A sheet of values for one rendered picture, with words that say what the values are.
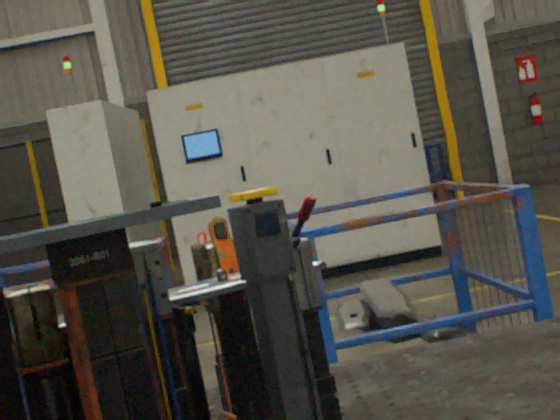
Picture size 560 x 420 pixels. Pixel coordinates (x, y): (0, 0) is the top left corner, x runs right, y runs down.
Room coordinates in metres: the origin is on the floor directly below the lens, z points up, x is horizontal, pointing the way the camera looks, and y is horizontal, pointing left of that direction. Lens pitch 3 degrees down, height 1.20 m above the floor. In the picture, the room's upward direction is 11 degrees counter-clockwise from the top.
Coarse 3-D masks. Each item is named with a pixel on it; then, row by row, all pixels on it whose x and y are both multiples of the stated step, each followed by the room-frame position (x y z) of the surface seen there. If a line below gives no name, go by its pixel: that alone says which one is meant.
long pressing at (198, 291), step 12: (324, 264) 1.86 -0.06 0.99; (228, 276) 1.92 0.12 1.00; (180, 288) 1.88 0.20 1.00; (192, 288) 1.86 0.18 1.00; (204, 288) 1.81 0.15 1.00; (216, 288) 1.77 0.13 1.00; (228, 288) 1.77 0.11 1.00; (240, 288) 1.78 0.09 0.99; (180, 300) 1.74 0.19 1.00; (192, 300) 1.75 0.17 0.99; (60, 324) 1.67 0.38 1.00
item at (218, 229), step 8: (208, 224) 2.02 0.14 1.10; (216, 224) 2.01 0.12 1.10; (224, 224) 2.02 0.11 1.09; (216, 232) 2.01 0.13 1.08; (224, 232) 2.01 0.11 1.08; (216, 240) 2.01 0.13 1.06; (224, 240) 2.01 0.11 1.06; (216, 248) 2.00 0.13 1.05; (224, 248) 2.01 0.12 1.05; (232, 248) 2.01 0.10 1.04; (216, 256) 2.01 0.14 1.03; (224, 256) 2.00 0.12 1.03; (232, 256) 2.01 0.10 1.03; (224, 264) 2.00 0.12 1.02; (232, 264) 2.00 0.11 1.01; (232, 272) 2.00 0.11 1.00
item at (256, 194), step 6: (276, 186) 1.53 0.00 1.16; (240, 192) 1.53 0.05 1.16; (246, 192) 1.52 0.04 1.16; (252, 192) 1.51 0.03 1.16; (258, 192) 1.52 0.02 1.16; (264, 192) 1.52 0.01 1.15; (270, 192) 1.52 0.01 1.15; (276, 192) 1.53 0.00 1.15; (234, 198) 1.54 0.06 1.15; (240, 198) 1.51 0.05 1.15; (246, 198) 1.51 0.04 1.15; (252, 198) 1.51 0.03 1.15; (258, 198) 1.53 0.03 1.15
